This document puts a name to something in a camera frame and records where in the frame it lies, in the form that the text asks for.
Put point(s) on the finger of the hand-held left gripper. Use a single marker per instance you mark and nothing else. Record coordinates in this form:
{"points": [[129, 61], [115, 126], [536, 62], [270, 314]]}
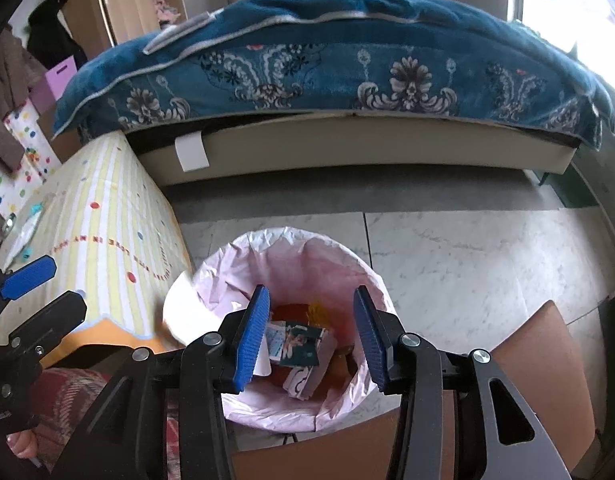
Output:
{"points": [[29, 275], [52, 320]]}

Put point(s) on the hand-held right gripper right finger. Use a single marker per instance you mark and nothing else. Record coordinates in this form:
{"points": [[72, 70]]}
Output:
{"points": [[375, 340]]}

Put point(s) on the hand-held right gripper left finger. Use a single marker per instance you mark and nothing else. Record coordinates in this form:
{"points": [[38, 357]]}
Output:
{"points": [[250, 345]]}

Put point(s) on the white paper sheet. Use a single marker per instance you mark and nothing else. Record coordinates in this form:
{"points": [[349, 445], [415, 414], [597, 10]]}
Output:
{"points": [[263, 365]]}

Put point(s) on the clear plastic wrapper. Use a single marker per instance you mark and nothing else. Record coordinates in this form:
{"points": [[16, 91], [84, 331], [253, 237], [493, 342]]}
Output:
{"points": [[27, 232]]}

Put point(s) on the dark printed photo packet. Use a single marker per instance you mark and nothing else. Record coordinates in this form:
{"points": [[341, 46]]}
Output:
{"points": [[300, 342]]}

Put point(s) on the white printed wrapper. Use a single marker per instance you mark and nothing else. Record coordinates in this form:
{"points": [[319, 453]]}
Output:
{"points": [[305, 382]]}

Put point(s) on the pink-lined trash bin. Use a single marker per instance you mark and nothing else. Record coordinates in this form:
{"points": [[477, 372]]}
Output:
{"points": [[307, 265]]}

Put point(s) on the person's left hand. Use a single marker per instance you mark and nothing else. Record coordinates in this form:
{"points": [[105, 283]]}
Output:
{"points": [[23, 445]]}

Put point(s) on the red plaid pants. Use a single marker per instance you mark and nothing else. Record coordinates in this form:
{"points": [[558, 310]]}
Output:
{"points": [[87, 395]]}

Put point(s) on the striped yellow tablecloth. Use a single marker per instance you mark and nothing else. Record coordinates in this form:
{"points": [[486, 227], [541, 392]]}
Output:
{"points": [[112, 220]]}

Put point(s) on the polka dot cloth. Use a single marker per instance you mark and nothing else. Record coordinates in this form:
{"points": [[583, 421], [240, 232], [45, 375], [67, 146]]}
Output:
{"points": [[22, 155]]}

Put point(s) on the brown wooden stool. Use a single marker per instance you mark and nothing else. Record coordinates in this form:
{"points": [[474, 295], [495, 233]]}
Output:
{"points": [[527, 360]]}

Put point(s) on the brown hanging garment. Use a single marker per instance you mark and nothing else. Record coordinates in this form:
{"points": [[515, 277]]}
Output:
{"points": [[7, 100]]}

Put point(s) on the beige upholstered bed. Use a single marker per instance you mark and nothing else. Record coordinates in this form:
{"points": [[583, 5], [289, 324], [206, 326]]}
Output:
{"points": [[367, 152]]}

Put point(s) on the purple storage box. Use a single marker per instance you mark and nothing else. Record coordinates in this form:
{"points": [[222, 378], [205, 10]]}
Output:
{"points": [[54, 85]]}

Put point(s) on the black hanging garment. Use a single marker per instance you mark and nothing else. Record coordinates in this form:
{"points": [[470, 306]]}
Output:
{"points": [[52, 35]]}

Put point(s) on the blue floral blanket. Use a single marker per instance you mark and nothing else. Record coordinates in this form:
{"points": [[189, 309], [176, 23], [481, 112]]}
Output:
{"points": [[337, 50]]}

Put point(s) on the white tag on bed frame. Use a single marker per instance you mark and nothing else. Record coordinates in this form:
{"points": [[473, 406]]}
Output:
{"points": [[192, 152]]}

